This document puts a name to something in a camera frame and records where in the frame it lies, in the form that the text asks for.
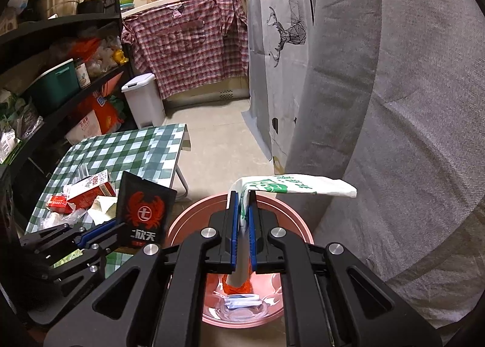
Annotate black storage shelf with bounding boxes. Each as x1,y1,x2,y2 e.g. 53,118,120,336
0,0,134,189

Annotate orange red bag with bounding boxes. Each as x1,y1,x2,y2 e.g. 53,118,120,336
72,91,123,135

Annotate white sack on floor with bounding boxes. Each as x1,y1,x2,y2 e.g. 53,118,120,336
65,111,102,145

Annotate grey deer print cover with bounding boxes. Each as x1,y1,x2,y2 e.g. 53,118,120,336
247,0,484,331

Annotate pink plastic basin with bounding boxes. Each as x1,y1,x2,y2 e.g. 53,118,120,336
165,194,313,329

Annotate red white plaid cloth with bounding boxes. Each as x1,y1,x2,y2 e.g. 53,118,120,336
121,0,249,99

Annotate white pedal trash bin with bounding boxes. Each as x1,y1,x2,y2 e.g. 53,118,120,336
122,73,165,129

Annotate white tissue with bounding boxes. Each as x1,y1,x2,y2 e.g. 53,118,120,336
87,196,118,225

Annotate clear plastic wrapper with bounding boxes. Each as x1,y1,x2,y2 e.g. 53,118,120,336
72,164,90,184

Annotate black red crab snack packet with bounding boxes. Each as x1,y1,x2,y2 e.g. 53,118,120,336
116,171,177,249

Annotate white green plastic bag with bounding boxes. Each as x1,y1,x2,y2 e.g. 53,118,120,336
224,174,357,295

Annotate green storage box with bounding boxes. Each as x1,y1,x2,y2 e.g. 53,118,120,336
31,59,81,108

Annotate white red carton box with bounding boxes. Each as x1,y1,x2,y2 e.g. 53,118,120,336
66,170,116,210

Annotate paper cup on shelf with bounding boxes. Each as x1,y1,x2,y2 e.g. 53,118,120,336
75,61,90,88

